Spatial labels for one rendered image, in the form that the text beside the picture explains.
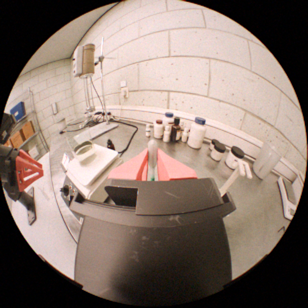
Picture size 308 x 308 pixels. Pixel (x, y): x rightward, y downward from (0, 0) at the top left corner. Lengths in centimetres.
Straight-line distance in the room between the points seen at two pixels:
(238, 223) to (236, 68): 61
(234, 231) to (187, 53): 73
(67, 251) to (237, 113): 80
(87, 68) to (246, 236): 93
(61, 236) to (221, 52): 90
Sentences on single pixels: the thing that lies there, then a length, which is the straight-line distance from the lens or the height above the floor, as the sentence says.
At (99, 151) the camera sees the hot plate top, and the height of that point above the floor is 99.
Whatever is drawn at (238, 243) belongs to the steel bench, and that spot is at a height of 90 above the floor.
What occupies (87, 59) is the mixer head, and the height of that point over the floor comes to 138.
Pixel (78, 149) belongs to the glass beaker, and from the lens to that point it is 21.
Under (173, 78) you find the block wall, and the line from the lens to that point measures 58.
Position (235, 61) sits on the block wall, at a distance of 60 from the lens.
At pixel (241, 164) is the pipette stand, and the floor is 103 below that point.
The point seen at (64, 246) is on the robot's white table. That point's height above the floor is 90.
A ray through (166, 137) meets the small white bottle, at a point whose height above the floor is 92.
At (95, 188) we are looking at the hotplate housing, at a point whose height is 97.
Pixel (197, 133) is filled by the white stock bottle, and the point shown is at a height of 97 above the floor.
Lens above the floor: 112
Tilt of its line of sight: 37 degrees down
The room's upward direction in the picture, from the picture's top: straight up
